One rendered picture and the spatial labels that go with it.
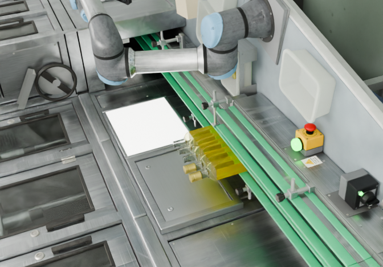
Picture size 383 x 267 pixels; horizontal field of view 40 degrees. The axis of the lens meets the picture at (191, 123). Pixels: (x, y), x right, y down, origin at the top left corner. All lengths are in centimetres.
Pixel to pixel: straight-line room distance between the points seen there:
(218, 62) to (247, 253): 70
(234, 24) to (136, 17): 98
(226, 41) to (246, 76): 30
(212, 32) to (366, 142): 65
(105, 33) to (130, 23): 86
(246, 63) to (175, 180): 56
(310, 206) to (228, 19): 71
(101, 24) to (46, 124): 93
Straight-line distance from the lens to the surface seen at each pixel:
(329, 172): 180
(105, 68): 200
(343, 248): 159
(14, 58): 278
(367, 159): 168
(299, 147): 183
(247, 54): 214
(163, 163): 229
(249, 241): 199
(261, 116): 205
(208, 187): 215
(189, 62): 200
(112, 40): 196
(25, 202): 231
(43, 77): 277
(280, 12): 188
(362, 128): 166
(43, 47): 278
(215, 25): 190
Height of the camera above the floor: 166
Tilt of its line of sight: 16 degrees down
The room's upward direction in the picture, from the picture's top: 105 degrees counter-clockwise
